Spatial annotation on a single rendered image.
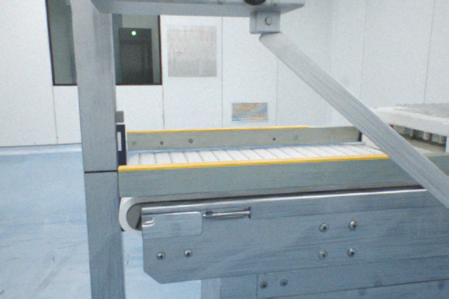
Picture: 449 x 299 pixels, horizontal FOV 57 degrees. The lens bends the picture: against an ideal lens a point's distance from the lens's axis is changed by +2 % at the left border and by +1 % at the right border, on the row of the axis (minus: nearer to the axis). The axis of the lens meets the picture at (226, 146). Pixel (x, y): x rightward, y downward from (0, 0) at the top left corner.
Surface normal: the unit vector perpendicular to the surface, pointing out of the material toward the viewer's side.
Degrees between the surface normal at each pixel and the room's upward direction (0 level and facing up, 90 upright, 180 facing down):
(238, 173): 90
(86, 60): 90
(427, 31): 90
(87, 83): 90
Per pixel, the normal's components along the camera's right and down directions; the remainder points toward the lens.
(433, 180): -0.37, 0.12
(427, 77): -0.96, 0.06
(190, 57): 0.28, 0.18
